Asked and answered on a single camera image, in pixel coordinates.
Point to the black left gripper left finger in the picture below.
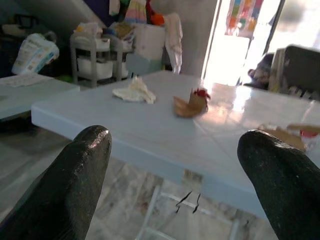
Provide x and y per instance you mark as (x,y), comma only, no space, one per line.
(62,190)

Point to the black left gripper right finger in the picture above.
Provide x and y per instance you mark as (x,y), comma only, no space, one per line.
(287,190)

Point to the printed brown paper bag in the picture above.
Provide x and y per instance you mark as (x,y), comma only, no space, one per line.
(287,137)

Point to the torn brown paper piece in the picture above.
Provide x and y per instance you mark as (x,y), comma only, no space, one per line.
(186,107)

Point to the small pale blue plastic table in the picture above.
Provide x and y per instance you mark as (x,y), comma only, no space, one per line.
(37,92)

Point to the large pale blue plastic table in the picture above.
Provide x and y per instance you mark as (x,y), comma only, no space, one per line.
(150,125)

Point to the printed white paper sheet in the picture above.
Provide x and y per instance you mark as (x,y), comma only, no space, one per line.
(22,80)

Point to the crumpled white tissue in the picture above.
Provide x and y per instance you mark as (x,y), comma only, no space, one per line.
(135,91)

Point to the dark armchair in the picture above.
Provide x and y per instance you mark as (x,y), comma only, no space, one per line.
(297,67)

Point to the crumpled red wrapper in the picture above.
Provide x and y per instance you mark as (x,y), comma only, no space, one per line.
(202,93)

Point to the grey storage trolley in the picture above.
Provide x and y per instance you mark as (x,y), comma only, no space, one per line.
(95,57)

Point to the white diaper pack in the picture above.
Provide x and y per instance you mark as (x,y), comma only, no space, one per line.
(35,55)

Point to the small pale blue child chair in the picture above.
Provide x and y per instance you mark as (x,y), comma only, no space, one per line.
(143,65)

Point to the white cabinet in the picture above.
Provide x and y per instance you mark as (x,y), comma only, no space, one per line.
(150,42)

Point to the colourful patchwork hanging cloth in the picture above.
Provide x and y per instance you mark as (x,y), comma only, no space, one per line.
(243,17)

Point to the white hanging garment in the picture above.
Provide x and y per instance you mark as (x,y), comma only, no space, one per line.
(173,42)

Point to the pastel striped hanging garment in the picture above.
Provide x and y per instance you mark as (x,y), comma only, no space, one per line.
(136,11)

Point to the orange and red cloth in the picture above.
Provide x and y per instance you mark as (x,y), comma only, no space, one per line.
(156,17)

